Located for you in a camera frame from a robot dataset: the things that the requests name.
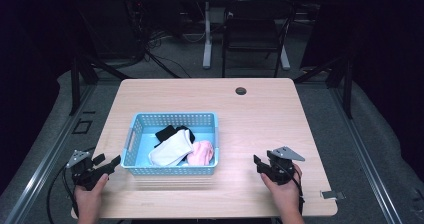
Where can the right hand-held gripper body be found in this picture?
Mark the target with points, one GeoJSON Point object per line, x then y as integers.
{"type": "Point", "coordinates": [282, 169]}

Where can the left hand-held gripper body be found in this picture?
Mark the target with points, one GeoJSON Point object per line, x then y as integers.
{"type": "Point", "coordinates": [85, 177]}

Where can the blue perforated plastic basket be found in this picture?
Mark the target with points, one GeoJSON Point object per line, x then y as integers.
{"type": "Point", "coordinates": [140, 147]}

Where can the pink sock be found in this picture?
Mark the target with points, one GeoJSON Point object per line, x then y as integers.
{"type": "Point", "coordinates": [201, 152]}

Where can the black sock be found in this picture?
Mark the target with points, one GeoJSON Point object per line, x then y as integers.
{"type": "Point", "coordinates": [165, 133]}

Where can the white sock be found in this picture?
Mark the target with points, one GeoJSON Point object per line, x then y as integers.
{"type": "Point", "coordinates": [173, 149]}

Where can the person's left hand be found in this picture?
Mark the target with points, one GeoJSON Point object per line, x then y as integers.
{"type": "Point", "coordinates": [88, 197]}

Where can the person's right hand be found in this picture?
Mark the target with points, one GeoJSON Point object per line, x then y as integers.
{"type": "Point", "coordinates": [285, 195]}

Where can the white desk leg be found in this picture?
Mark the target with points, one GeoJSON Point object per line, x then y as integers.
{"type": "Point", "coordinates": [285, 59]}
{"type": "Point", "coordinates": [207, 44]}

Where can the black metal chair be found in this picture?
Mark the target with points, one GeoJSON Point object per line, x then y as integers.
{"type": "Point", "coordinates": [253, 34]}

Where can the aluminium floor rail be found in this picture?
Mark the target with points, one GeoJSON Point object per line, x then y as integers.
{"type": "Point", "coordinates": [43, 160]}
{"type": "Point", "coordinates": [363, 150]}

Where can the small metal bracket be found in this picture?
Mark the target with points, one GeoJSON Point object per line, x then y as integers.
{"type": "Point", "coordinates": [331, 194]}

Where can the black metal frame stand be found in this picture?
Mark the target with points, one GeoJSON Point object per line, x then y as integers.
{"type": "Point", "coordinates": [348, 90]}
{"type": "Point", "coordinates": [75, 84]}

